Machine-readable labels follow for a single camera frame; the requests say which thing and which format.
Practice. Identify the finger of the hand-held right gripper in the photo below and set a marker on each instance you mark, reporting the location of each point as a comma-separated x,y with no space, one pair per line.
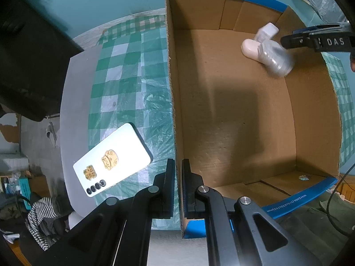
319,28
299,41

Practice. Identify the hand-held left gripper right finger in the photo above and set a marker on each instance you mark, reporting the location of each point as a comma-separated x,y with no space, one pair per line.
186,188

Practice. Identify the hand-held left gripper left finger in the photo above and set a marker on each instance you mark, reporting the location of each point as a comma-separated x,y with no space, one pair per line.
167,188

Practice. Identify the grey bottle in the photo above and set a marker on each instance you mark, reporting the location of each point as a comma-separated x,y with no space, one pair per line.
273,55

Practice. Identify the white plastic bottle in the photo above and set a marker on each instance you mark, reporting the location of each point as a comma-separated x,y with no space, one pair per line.
249,48

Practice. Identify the blue-edged cardboard box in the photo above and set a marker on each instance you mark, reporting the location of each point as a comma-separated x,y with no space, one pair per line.
235,116

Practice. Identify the person's right hand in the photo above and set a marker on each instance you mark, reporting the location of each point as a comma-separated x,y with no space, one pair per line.
352,63

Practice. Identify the white smartphone with gold stickers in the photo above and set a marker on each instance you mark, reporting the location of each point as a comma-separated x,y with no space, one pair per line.
122,149

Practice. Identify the green checkered plastic tablecloth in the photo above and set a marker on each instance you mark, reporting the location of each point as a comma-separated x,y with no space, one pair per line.
122,88

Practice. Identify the white slipper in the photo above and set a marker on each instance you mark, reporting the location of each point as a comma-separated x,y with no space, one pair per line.
52,134

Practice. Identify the striped cloth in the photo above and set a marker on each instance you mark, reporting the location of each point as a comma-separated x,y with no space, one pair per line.
41,219

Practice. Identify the teal carton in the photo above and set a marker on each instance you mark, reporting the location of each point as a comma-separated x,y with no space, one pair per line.
25,194

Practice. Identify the green checkered cloth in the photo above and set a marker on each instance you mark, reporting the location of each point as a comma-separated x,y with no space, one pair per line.
133,25

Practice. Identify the black cloth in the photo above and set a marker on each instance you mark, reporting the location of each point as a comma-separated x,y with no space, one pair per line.
33,61

